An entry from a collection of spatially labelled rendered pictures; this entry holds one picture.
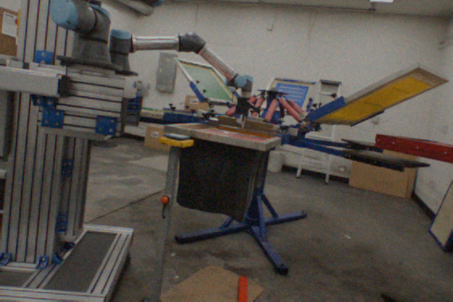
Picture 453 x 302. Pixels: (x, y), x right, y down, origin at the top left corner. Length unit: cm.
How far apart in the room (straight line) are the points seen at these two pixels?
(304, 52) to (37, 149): 536
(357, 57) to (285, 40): 131
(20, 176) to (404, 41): 593
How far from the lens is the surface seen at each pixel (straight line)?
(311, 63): 650
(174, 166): 170
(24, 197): 197
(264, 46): 669
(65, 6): 150
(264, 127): 233
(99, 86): 158
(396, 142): 234
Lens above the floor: 119
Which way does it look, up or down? 6 degrees down
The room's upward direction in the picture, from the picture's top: 9 degrees clockwise
